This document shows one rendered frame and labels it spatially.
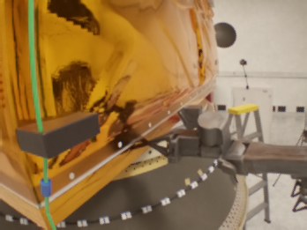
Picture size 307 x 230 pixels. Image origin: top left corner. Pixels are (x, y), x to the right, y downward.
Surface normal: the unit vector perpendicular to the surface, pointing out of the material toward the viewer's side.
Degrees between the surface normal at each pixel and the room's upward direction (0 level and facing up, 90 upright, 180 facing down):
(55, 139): 90
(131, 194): 62
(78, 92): 91
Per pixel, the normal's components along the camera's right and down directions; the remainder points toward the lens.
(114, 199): 0.29, -0.29
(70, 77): 0.87, 0.04
